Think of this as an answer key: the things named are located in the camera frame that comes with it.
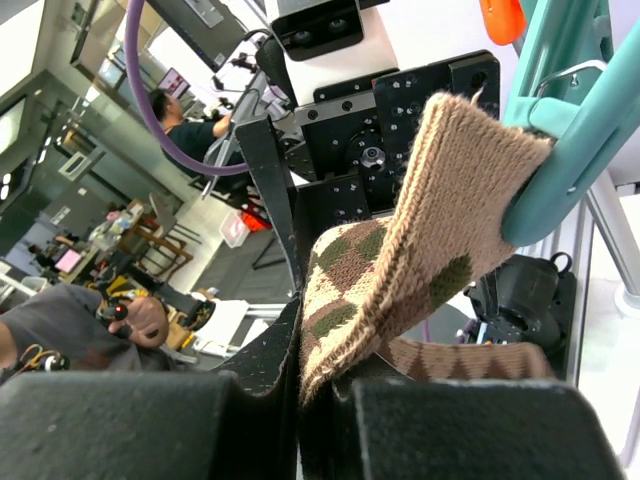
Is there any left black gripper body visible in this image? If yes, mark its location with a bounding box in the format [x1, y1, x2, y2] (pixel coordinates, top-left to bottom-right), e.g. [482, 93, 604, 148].
[294, 50, 500, 250]

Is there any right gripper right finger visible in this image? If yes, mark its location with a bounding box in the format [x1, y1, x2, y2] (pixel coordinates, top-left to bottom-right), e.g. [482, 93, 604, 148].
[299, 349, 626, 480]

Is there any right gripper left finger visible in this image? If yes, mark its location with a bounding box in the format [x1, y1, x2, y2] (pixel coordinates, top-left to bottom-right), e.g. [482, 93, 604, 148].
[1, 299, 300, 479]

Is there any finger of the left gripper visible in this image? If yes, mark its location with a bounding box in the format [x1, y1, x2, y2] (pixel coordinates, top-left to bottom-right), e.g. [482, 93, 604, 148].
[235, 116, 302, 292]

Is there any beige argyle sock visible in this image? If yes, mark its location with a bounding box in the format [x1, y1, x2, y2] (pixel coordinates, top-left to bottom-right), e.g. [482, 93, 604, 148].
[299, 92, 552, 406]

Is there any seated person in background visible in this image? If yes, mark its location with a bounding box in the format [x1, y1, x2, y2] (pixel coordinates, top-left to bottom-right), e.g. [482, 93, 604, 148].
[148, 89, 231, 162]

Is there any operator hand with controller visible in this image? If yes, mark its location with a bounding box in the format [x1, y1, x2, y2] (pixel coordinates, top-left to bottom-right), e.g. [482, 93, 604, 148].
[108, 296, 169, 349]

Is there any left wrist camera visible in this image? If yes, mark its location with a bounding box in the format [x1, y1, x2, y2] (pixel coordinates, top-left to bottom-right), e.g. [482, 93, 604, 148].
[265, 0, 398, 105]

